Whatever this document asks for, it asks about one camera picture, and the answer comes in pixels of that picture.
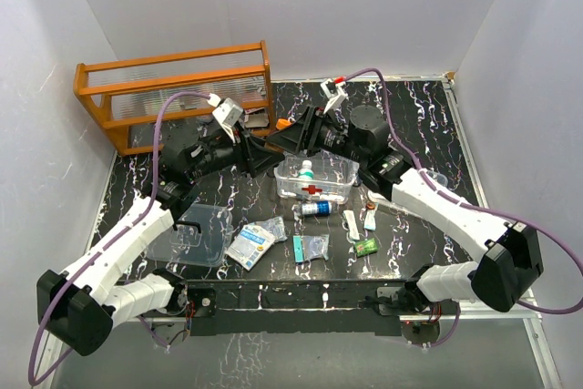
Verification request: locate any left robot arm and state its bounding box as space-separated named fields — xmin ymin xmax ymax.
xmin=36 ymin=128 xmax=284 ymax=356

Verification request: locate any orange wooden shelf rack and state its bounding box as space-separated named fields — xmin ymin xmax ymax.
xmin=73 ymin=41 xmax=276 ymax=156

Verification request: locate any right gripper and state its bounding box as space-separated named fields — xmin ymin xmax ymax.
xmin=267 ymin=106 xmax=368 ymax=165

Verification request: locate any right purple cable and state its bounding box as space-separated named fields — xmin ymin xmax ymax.
xmin=339 ymin=67 xmax=583 ymax=347

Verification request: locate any clear bag teal header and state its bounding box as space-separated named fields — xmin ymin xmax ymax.
xmin=292 ymin=234 xmax=329 ymax=263

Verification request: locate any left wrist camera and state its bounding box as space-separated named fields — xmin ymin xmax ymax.
xmin=209 ymin=94 xmax=243 ymax=128

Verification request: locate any brown bottle orange cap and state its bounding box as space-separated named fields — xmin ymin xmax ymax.
xmin=276 ymin=118 xmax=292 ymax=130

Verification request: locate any white teal ointment tube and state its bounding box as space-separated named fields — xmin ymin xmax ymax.
xmin=363 ymin=201 xmax=377 ymax=231

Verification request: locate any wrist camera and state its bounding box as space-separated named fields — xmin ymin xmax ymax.
xmin=321 ymin=77 xmax=348 ymax=114
xmin=209 ymin=94 xmax=243 ymax=128

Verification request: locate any clear divider tray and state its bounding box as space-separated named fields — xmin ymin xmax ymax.
xmin=366 ymin=169 xmax=450 ymax=215

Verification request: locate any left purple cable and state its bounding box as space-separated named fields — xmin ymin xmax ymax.
xmin=26 ymin=91 xmax=220 ymax=385

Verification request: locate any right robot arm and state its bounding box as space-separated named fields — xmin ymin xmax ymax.
xmin=267 ymin=105 xmax=544 ymax=313

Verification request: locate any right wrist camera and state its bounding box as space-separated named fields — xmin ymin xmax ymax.
xmin=321 ymin=77 xmax=348 ymax=114

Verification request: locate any purple cable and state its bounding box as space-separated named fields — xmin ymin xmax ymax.
xmin=26 ymin=91 xmax=220 ymax=385
xmin=339 ymin=67 xmax=583 ymax=347

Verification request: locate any white bottle green band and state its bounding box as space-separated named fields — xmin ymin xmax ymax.
xmin=298 ymin=160 xmax=314 ymax=180

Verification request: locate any clear box lid with handle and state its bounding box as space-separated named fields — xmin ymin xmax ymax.
xmin=146 ymin=203 xmax=233 ymax=268

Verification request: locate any blue white spray can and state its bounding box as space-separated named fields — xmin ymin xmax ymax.
xmin=293 ymin=200 xmax=335 ymax=218

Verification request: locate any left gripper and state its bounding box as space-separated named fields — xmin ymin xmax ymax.
xmin=188 ymin=121 xmax=284 ymax=182

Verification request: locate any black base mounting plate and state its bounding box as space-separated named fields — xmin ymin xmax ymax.
xmin=184 ymin=279 xmax=461 ymax=338

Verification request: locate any white blue medicine packet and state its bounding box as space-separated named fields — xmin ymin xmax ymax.
xmin=225 ymin=224 xmax=275 ymax=271

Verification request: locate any cardboard box on shelf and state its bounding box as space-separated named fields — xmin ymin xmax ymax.
xmin=243 ymin=107 xmax=270 ymax=129

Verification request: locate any green small packet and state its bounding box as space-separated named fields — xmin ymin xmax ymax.
xmin=353 ymin=238 xmax=379 ymax=257

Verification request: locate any clear first aid box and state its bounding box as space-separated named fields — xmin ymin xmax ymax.
xmin=273 ymin=152 xmax=359 ymax=204

